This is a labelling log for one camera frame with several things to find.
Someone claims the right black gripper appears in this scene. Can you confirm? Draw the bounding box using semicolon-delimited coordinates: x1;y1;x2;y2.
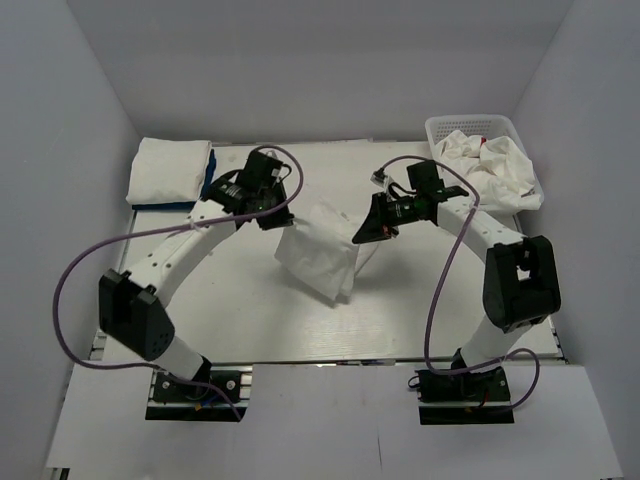
354;191;423;244

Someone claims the white robot print t shirt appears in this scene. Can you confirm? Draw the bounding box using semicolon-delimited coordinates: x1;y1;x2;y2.
274;197;379;302

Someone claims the white red print t shirt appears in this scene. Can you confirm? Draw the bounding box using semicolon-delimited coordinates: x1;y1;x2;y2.
433;130;542;214

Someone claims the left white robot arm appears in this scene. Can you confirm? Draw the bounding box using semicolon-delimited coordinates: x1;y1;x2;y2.
99;147;298;399

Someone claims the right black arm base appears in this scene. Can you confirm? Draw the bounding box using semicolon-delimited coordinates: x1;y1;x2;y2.
407;367;514;426

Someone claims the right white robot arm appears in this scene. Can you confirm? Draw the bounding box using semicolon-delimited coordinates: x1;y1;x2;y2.
352;155;561;403

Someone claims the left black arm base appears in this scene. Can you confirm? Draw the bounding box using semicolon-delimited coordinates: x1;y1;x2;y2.
145;366;252;423

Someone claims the folded white t shirt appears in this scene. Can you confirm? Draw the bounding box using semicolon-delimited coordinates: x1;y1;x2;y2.
126;137;212;206

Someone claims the white plastic basket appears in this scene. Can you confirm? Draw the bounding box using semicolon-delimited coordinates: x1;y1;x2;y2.
425;114;544;203

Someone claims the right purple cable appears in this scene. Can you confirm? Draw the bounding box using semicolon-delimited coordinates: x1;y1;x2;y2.
369;154;542;412

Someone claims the purple cable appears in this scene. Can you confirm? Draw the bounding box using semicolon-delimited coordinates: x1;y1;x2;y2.
369;154;542;412
52;145;306;421

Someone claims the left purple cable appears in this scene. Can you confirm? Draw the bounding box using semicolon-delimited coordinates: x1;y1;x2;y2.
52;145;306;421

